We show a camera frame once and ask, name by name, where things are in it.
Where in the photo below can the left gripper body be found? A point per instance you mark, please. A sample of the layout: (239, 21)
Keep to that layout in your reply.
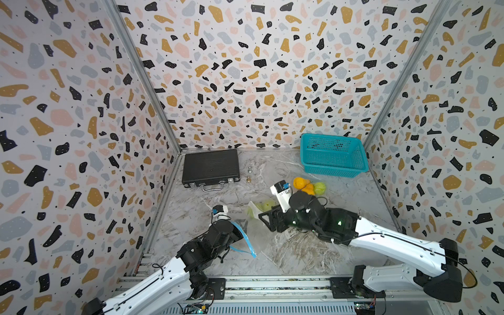
(235, 235)

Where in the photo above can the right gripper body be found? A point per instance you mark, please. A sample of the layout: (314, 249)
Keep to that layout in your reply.
(291, 218)

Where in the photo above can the green apple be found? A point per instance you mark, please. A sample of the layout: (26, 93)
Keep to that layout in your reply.
(268, 205)

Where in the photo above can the clear blue zip-top bag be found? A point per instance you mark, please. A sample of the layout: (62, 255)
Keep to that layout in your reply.
(260, 242)

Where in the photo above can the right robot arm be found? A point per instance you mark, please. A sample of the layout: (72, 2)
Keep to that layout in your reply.
(428, 266)

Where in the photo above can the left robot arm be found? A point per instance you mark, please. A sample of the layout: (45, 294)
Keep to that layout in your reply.
(180, 279)

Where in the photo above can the yellow lemon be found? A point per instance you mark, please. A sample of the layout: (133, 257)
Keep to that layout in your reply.
(300, 183)

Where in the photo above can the orange fruit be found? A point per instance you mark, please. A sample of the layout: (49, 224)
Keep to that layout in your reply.
(309, 189)

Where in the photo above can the green lime fruit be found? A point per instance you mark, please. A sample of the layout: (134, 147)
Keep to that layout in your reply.
(319, 188)

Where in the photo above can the black briefcase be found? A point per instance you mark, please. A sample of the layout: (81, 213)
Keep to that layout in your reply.
(211, 168)

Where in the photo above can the teal plastic basket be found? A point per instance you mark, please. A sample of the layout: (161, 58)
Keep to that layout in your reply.
(333, 155)

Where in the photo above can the green circuit board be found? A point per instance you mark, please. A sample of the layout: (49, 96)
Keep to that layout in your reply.
(197, 308)

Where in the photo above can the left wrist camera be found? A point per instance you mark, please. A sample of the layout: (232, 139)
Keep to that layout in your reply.
(220, 212)

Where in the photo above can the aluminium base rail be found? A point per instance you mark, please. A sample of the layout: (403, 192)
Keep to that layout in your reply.
(304, 295)

